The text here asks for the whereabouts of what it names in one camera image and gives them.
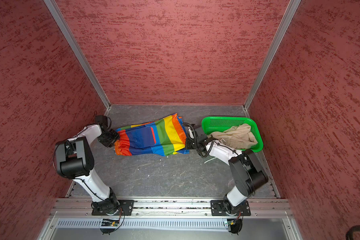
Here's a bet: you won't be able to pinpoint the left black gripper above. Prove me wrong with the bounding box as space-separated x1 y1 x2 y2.
98 128 120 148

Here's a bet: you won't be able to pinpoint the green plastic basket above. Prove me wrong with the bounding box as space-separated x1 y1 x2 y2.
202 117 264 153

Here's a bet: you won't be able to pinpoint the rainbow striped shorts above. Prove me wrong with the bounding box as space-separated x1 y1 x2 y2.
114 113 189 157

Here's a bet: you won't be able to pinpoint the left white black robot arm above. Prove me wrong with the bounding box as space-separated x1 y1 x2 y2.
53 124 122 216

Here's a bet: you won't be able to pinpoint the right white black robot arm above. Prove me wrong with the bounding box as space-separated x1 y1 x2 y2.
183 123 269 216

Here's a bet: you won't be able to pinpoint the beige shorts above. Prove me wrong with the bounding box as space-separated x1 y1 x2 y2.
209 124 258 150

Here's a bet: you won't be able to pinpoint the left base connector board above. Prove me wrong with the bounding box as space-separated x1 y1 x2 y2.
101 219 120 228

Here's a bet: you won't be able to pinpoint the base connector board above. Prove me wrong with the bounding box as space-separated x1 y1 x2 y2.
101 219 120 228
227 219 243 235

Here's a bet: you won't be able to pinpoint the white perforated vent strip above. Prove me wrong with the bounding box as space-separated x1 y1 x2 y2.
56 219 228 231

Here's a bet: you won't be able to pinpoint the right base connector board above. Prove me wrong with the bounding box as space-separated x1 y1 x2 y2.
227 219 243 235

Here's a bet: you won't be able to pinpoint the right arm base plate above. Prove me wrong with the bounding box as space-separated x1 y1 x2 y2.
210 200 251 217

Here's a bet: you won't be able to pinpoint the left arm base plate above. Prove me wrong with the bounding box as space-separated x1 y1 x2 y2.
91 200 135 217

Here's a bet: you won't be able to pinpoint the left aluminium corner post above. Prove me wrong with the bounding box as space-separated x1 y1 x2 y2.
44 0 111 110

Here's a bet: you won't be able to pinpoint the aluminium corner post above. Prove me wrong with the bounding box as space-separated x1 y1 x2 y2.
44 0 111 110
243 0 301 114

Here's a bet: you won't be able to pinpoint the aluminium front rail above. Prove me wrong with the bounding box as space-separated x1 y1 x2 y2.
49 197 295 219

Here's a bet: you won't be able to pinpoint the right aluminium corner post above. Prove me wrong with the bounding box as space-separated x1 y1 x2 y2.
243 0 301 114

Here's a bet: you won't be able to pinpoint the black cable bottom right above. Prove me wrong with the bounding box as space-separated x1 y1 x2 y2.
345 224 360 240

